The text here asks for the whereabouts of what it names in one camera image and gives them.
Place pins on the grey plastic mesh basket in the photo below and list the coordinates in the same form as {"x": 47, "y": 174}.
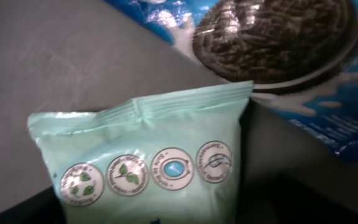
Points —
{"x": 87, "y": 56}

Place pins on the mint green wipes pack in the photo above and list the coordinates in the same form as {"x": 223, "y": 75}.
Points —
{"x": 168, "y": 158}

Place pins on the blue Oreo cookie pack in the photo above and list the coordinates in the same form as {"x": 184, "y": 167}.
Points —
{"x": 302, "y": 55}

